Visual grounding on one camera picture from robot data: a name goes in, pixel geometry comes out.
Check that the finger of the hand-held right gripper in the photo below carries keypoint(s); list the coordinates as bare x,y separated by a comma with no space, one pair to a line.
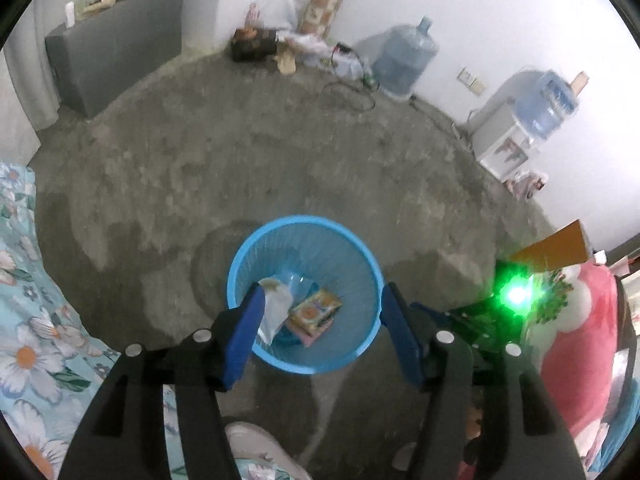
432,316

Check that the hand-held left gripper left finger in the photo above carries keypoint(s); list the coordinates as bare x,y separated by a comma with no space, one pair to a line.
245,340

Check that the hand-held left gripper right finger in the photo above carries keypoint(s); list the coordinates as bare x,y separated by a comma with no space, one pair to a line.
402,340

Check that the white plastic wrapper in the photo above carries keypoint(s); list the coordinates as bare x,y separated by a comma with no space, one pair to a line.
275,310

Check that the yellow snack packet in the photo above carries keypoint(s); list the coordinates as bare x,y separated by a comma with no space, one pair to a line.
312,312

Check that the clear plastic wrapper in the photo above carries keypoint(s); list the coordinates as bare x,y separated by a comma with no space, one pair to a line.
297,285

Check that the blue plastic wastebasket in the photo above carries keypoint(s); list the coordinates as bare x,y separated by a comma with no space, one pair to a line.
340,260

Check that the pink printed blanket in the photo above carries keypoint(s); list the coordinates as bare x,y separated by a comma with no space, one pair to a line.
585,350

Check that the orange cardboard sheet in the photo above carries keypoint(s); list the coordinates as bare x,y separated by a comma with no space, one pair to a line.
560,247

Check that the pink white packet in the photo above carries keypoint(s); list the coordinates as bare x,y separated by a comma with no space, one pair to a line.
527,185

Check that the white water dispenser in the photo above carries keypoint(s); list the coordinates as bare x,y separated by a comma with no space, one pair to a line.
500,135

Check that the blue floral cloth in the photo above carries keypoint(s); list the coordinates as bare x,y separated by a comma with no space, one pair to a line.
30,320

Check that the blue dispenser water bottle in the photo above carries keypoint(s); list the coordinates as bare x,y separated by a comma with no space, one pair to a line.
545,102

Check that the blue water jug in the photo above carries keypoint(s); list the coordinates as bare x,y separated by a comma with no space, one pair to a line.
405,57

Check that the brown paper piece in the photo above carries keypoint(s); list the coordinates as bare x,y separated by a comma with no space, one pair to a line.
286,62

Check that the dark bag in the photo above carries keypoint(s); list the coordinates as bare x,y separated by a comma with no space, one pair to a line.
252,45

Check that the heap of clear plastic packets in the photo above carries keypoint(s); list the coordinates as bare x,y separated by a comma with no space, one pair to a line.
310,42

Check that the grey cabinet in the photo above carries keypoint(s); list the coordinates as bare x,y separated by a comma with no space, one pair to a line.
120,50

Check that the white plastic bag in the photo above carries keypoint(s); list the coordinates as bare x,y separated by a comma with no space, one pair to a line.
277,7

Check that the beige flat box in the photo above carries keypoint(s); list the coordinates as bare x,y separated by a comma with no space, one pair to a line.
102,4

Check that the small white bottle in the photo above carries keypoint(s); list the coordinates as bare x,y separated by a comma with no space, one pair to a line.
70,14

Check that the white wall socket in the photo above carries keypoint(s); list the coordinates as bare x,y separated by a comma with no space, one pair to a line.
470,80

